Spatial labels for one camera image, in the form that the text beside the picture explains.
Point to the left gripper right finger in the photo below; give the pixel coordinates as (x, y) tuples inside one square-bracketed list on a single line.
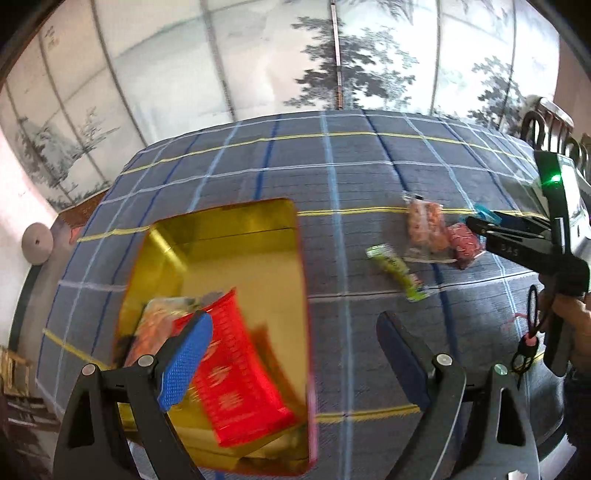
[(499, 442)]

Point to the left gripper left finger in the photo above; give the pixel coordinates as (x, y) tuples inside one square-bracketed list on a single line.
[(92, 443)]

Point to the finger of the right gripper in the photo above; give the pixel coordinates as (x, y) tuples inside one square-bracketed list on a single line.
[(528, 224), (503, 242)]

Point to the clear orange snack bag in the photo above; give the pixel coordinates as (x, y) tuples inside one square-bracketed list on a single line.
[(161, 318)]

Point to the red snack packet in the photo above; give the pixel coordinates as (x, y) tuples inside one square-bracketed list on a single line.
[(239, 398)]

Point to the teal sleeve forearm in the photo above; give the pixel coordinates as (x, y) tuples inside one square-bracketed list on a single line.
[(577, 402)]

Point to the clear bag orange snacks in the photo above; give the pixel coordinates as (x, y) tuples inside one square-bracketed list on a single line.
[(427, 234)]

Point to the person right hand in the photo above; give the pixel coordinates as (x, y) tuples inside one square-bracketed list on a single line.
[(576, 314)]

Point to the teal small wrapper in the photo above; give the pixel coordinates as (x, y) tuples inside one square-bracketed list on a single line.
[(487, 215)]

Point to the pink patterned small packet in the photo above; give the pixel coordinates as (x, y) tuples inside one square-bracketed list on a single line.
[(466, 246)]

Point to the light wooden chair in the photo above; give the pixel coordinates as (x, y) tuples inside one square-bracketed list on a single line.
[(23, 408)]

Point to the dark wooden chair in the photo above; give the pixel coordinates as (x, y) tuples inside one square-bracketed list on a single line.
[(547, 127)]

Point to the green long candy wrapper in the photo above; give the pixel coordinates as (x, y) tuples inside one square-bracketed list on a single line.
[(385, 256)]

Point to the plaid blue grey tablecloth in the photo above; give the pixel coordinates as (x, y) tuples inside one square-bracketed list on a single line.
[(347, 173)]

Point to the round stone disc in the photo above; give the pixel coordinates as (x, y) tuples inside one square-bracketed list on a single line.
[(37, 243)]

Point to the red gold toffee tin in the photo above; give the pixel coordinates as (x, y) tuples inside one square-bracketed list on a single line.
[(253, 248)]

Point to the painted folding screen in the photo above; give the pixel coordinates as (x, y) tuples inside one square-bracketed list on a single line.
[(101, 80)]

